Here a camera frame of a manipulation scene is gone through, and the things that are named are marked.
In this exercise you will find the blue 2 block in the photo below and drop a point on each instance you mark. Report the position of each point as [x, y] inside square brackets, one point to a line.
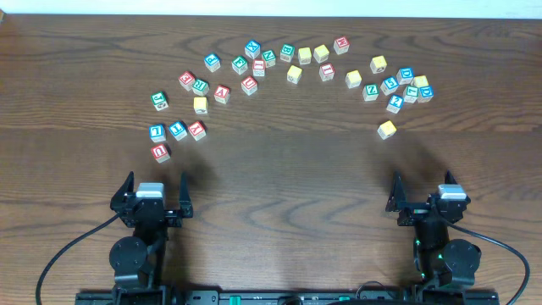
[395, 104]

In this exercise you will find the red U block lower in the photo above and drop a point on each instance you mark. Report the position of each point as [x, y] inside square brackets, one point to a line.
[160, 153]

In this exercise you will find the green 7 block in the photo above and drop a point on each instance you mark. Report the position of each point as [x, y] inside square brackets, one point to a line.
[410, 94]

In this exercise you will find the green N block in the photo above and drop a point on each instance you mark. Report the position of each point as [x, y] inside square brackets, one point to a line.
[269, 58]

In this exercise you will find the yellow K block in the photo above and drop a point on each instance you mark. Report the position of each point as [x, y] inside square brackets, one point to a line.
[386, 130]

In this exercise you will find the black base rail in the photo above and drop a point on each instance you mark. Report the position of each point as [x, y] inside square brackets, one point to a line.
[368, 295]

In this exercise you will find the red A block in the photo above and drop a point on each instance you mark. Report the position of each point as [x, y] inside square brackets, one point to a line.
[222, 94]

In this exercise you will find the red u block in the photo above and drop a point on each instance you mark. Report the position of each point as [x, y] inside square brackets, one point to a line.
[249, 85]
[160, 153]

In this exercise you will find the blue X block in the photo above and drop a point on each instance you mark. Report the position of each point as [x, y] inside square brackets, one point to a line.
[252, 49]

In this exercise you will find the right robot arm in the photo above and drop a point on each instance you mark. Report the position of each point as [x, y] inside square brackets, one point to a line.
[445, 263]

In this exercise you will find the red Y block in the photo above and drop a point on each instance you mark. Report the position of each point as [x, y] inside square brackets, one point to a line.
[197, 130]

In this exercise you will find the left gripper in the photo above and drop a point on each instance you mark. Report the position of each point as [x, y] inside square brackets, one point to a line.
[152, 213]

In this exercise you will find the red U block centre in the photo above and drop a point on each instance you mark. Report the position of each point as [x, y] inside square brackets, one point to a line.
[249, 85]

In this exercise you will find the blue D block upper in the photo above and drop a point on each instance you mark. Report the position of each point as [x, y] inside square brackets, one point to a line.
[405, 75]

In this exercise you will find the green J block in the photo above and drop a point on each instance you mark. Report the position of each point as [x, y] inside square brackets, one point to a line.
[160, 101]

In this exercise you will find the blue L block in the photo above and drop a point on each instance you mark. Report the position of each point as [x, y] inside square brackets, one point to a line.
[157, 133]

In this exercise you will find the yellow block middle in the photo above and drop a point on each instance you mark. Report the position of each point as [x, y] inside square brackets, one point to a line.
[294, 74]

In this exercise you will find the yellow G block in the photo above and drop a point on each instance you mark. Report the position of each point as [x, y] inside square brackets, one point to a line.
[200, 105]

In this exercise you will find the blue P block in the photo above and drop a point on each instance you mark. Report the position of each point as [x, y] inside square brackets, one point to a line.
[212, 62]

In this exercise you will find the green Z block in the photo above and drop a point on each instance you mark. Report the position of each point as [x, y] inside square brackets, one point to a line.
[370, 92]

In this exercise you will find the yellow A block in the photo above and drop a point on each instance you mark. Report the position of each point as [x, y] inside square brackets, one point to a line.
[378, 64]

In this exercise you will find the green R block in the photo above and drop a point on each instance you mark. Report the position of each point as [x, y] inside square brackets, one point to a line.
[200, 87]

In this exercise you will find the red i block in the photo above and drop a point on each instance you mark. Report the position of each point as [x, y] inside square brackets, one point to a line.
[258, 67]
[326, 72]

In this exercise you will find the blue D block right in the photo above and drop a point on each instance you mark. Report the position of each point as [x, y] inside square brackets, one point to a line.
[426, 93]

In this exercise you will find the red H block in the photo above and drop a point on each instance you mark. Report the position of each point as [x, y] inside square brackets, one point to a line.
[341, 45]

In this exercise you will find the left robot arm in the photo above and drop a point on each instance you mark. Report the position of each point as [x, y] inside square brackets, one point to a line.
[137, 260]

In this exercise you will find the yellow C block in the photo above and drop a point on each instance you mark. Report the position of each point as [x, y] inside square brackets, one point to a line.
[353, 79]

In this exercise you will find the red E block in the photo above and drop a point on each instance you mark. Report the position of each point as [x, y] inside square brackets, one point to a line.
[187, 80]

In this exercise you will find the blue 5 block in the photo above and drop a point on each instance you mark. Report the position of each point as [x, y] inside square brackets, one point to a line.
[389, 85]

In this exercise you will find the yellow block top right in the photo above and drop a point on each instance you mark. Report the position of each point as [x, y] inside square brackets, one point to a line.
[321, 53]

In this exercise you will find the blue d block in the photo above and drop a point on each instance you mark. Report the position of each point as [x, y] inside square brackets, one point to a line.
[405, 75]
[426, 93]

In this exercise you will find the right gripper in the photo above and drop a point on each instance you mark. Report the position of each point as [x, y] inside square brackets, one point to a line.
[424, 213]

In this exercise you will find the yellow 8 block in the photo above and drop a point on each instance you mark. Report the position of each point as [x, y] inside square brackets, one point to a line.
[420, 81]

